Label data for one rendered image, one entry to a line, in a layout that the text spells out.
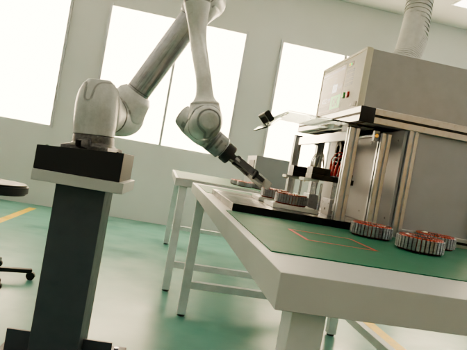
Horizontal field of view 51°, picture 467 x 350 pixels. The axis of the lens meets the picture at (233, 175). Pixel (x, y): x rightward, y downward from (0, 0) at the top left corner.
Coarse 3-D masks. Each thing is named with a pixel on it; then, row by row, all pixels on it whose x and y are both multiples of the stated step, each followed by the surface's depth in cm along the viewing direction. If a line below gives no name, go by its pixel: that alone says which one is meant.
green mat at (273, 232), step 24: (240, 216) 126; (264, 216) 139; (264, 240) 88; (288, 240) 94; (336, 240) 109; (360, 240) 118; (360, 264) 80; (384, 264) 85; (408, 264) 91; (432, 264) 97; (456, 264) 105
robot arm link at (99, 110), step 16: (96, 80) 183; (80, 96) 182; (96, 96) 180; (112, 96) 183; (80, 112) 180; (96, 112) 180; (112, 112) 184; (80, 128) 180; (96, 128) 180; (112, 128) 185
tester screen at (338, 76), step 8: (336, 72) 181; (344, 72) 172; (328, 80) 189; (336, 80) 179; (328, 88) 187; (320, 96) 196; (328, 96) 186; (320, 104) 194; (328, 104) 184; (320, 112) 192
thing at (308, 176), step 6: (312, 168) 161; (318, 168) 161; (324, 168) 162; (306, 174) 166; (312, 174) 161; (318, 174) 161; (324, 174) 161; (306, 180) 161; (312, 180) 161; (318, 180) 161; (324, 180) 161; (330, 180) 161; (336, 180) 162; (336, 186) 163; (330, 198) 167
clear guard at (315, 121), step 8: (288, 112) 144; (296, 112) 144; (288, 120) 165; (296, 120) 161; (304, 120) 157; (312, 120) 154; (320, 120) 150; (328, 120) 147; (336, 120) 146; (256, 128) 162; (328, 128) 169; (336, 128) 165; (344, 128) 161; (368, 128) 150
